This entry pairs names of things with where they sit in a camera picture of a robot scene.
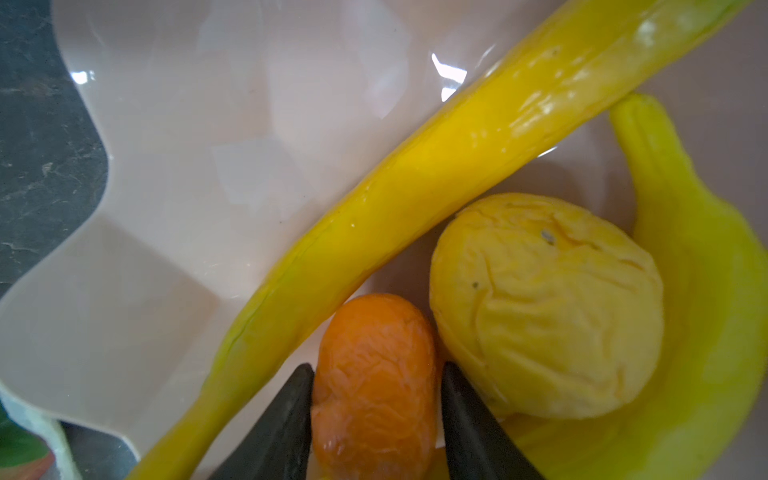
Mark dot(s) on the yellow round lemon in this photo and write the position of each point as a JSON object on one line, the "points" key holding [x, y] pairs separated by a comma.
{"points": [[549, 310]]}

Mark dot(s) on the orange fruit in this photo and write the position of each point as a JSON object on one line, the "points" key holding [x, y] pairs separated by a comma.
{"points": [[374, 407]]}

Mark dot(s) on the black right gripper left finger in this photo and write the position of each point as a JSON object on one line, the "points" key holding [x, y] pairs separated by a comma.
{"points": [[278, 445]]}

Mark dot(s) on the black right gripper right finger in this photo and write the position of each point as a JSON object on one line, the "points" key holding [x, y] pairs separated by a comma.
{"points": [[476, 445]]}

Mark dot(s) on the yellow green mango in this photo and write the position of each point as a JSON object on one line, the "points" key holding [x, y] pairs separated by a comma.
{"points": [[581, 60]]}

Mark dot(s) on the red orange strawberry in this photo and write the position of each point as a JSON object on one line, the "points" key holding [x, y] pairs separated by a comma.
{"points": [[23, 455]]}

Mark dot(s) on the yellow banana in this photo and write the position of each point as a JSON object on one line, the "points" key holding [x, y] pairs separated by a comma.
{"points": [[714, 349]]}

